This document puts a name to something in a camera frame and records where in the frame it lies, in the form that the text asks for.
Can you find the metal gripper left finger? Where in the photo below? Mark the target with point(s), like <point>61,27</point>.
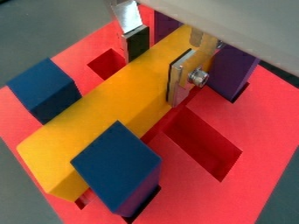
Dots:
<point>134,31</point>

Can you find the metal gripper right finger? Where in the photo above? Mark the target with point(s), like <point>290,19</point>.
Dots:
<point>186,72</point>

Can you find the yellow long block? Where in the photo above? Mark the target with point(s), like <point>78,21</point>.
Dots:
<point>130,97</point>

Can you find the red board with slots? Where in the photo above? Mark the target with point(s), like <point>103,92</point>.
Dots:
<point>230,152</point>

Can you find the purple U block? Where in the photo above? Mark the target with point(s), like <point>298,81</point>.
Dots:
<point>232,66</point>

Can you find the dark blue U block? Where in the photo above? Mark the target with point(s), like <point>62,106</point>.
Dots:
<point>118,166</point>

